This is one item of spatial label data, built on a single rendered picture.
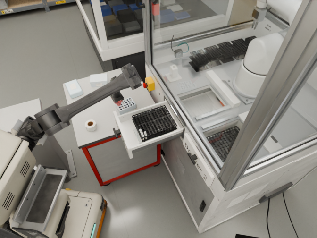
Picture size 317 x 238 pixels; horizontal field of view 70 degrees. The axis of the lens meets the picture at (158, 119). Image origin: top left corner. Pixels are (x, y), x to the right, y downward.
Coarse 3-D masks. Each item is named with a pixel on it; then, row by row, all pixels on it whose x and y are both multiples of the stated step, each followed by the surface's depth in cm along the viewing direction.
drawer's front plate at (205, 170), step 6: (186, 138) 125; (186, 144) 128; (192, 144) 121; (186, 150) 132; (192, 150) 122; (198, 156) 117; (198, 162) 120; (204, 162) 115; (204, 168) 114; (210, 174) 111; (204, 180) 120; (210, 180) 112
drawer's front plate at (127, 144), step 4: (116, 112) 136; (116, 116) 134; (116, 120) 133; (116, 124) 143; (120, 124) 130; (120, 128) 128; (124, 132) 126; (124, 136) 125; (124, 140) 124; (124, 144) 134; (128, 144) 121; (128, 148) 120; (128, 152) 123; (132, 156) 127
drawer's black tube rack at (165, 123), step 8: (152, 112) 139; (160, 112) 139; (168, 112) 140; (144, 120) 139; (152, 120) 135; (160, 120) 135; (168, 120) 136; (136, 128) 135; (144, 128) 131; (152, 128) 135; (160, 128) 135; (168, 128) 132; (176, 128) 135; (152, 136) 132
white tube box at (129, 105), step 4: (124, 100) 159; (128, 100) 159; (132, 100) 159; (116, 104) 157; (124, 104) 157; (128, 104) 157; (132, 104) 157; (120, 108) 155; (128, 108) 156; (132, 108) 158; (120, 112) 154; (124, 112) 156
